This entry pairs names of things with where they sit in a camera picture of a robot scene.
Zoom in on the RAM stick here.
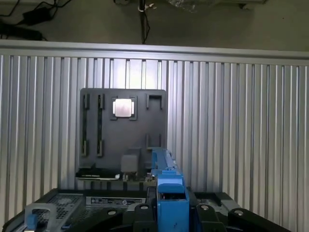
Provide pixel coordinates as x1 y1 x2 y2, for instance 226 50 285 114
83 94 88 156

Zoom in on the black power strip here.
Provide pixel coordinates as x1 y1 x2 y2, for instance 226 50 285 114
0 23 44 41

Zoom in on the silver CPU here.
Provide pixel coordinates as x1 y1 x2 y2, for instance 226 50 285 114
112 98 132 117

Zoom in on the clear plastic bag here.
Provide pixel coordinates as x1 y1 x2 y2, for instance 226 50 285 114
168 0 206 13

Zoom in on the black hanging cable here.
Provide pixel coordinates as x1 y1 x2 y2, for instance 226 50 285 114
137 0 151 44

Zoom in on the black power adapter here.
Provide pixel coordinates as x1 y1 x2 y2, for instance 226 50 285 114
22 6 54 24

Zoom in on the black open PC case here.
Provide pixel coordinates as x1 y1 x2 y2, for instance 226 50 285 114
4 185 245 232

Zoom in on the black parts rack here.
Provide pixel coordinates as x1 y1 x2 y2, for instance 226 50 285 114
79 88 168 175

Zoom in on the blue case latch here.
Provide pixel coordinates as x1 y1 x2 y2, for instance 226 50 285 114
27 214 37 230

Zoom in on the black adapter cable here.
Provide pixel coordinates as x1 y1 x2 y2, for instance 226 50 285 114
0 0 66 25

